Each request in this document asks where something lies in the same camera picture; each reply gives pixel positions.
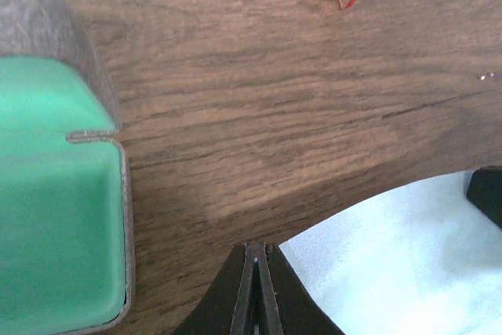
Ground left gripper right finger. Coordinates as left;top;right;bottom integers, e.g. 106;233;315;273
257;242;343;335

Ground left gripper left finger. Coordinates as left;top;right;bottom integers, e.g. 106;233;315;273
173;245;255;335

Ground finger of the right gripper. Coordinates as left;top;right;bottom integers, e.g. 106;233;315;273
467;166;502;228

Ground light blue cleaning cloth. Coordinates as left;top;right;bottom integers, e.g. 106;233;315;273
280;171;501;334

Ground grey glasses case green inside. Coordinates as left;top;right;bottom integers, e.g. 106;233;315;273
1;0;136;334

